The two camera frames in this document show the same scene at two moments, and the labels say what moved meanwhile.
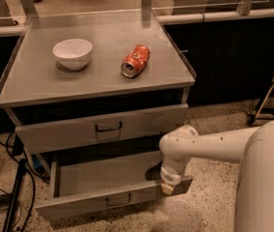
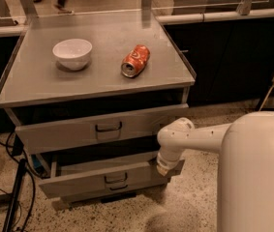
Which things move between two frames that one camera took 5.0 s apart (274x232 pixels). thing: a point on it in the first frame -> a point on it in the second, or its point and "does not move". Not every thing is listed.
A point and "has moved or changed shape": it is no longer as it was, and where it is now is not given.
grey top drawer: [116, 127] does not move
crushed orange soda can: [135, 61] does not move
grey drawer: [91, 181] has moved or changed shape
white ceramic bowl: [73, 53] does not move
